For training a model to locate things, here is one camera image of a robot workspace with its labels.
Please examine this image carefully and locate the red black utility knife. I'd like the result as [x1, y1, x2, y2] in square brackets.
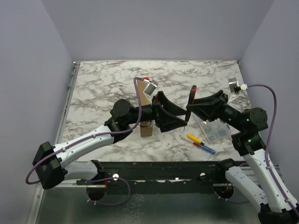
[183, 85, 198, 133]

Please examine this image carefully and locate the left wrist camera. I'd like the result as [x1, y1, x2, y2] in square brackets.
[143, 78, 158, 101]

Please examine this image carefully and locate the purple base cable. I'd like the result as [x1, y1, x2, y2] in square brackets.
[86, 176, 132, 206]
[217, 196, 250, 204]

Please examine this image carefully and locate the blue red handled screwdriver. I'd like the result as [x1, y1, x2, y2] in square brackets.
[180, 136, 216, 155]

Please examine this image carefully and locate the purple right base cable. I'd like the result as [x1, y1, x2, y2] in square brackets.
[217, 196, 250, 204]

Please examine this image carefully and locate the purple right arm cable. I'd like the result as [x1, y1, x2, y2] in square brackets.
[246, 84, 299, 217]

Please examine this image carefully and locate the yellow handled screwdriver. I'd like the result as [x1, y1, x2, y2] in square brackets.
[187, 134, 204, 145]

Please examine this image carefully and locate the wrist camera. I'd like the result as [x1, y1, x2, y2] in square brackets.
[228, 78, 248, 102]
[143, 78, 158, 101]

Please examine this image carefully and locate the aluminium frame rail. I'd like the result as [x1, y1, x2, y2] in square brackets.
[54, 61, 81, 144]

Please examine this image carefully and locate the black front mounting rail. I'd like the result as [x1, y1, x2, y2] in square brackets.
[77, 158, 243, 196]

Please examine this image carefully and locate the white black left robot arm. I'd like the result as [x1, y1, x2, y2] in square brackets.
[32, 91, 187, 189]

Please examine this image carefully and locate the brown cardboard express box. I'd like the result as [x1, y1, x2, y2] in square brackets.
[137, 80, 153, 138]

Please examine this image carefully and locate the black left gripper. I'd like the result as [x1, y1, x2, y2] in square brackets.
[126, 91, 187, 131]

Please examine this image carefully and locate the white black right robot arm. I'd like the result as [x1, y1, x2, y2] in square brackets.
[186, 86, 299, 224]

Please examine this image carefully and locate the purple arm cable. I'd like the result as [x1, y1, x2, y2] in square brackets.
[246, 84, 299, 217]
[25, 77, 147, 185]

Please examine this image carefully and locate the clear plastic parts box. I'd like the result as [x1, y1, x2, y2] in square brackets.
[192, 115, 231, 143]

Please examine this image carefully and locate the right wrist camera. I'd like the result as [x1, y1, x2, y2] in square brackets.
[228, 78, 248, 102]

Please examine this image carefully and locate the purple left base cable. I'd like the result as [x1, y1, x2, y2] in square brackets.
[86, 176, 132, 206]

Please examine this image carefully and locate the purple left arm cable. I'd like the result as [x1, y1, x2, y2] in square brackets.
[25, 77, 147, 185]

